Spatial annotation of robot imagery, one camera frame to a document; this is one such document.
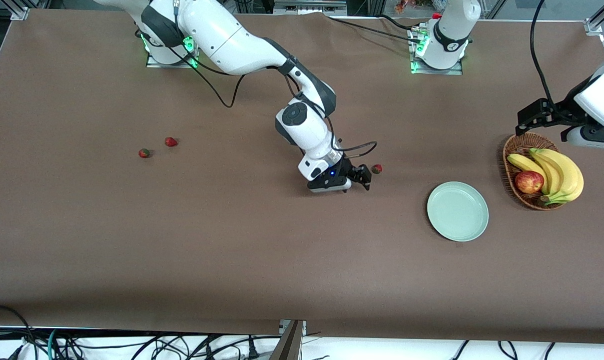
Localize pale green round plate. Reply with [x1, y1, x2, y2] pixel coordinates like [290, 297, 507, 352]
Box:
[427, 181, 489, 243]

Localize brown wicker basket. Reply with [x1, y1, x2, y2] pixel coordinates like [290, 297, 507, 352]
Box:
[502, 132, 567, 211]

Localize brown table cover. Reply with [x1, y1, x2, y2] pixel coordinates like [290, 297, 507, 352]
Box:
[0, 9, 604, 346]

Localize red apple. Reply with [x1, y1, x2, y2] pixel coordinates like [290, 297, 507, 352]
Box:
[514, 170, 545, 195]

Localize yellow banana bunch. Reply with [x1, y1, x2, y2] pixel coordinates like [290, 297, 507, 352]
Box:
[507, 148, 584, 206]

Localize grey metal box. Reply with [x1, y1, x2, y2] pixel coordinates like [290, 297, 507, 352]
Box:
[273, 0, 348, 16]

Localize colourful background item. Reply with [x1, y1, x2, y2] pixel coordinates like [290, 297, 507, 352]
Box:
[394, 0, 435, 15]

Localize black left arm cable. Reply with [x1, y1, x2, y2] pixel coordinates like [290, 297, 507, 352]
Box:
[530, 0, 555, 103]

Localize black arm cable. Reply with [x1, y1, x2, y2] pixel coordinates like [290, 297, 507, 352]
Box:
[530, 0, 555, 103]
[172, 0, 378, 153]

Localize aluminium frame profile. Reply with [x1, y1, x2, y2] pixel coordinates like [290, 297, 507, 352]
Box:
[9, 0, 30, 21]
[583, 0, 604, 37]

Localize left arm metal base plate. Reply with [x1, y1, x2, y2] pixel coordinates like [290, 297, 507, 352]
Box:
[410, 27, 464, 76]

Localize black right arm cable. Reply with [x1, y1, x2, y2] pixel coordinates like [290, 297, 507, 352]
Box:
[172, 0, 378, 153]

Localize black cable on table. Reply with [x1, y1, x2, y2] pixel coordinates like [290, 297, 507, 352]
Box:
[324, 14, 427, 45]

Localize brown table leg post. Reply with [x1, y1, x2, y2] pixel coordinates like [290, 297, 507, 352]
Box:
[269, 319, 307, 360]

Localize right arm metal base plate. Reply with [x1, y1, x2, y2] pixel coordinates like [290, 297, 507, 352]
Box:
[146, 47, 199, 69]

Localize black floor cables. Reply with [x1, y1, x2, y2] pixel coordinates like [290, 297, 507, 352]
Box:
[452, 340, 557, 360]

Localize black floor cable bundle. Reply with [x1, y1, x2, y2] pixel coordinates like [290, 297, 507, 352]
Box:
[0, 304, 282, 360]

